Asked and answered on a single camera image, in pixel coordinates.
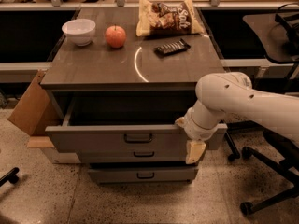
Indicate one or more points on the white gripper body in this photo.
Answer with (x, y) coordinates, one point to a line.
(193, 129)

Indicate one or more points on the grey top drawer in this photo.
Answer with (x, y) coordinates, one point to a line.
(105, 124)

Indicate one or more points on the grey drawer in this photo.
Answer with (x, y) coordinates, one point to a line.
(105, 124)
(141, 156)
(133, 175)

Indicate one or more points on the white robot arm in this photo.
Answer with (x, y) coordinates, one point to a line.
(219, 94)

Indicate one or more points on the grey drawer cabinet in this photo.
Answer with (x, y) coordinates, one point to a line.
(98, 70)

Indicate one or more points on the grey bottom drawer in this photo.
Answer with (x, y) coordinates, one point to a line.
(133, 175)

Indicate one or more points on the grey middle drawer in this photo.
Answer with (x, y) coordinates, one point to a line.
(141, 156)

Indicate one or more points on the open cardboard box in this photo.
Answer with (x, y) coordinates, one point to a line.
(33, 114)

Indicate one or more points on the black chair base behind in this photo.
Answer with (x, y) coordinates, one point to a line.
(238, 127)

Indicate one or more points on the dark chocolate bar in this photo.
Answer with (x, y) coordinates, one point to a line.
(172, 48)

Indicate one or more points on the black office chair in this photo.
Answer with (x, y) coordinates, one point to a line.
(290, 152)

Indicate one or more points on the chip bag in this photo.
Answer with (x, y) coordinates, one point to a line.
(157, 18)

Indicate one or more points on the red apple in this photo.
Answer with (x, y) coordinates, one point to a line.
(115, 36)

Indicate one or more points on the white bowl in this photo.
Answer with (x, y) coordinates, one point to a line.
(79, 31)

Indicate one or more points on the black chair leg left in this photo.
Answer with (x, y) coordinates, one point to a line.
(10, 177)

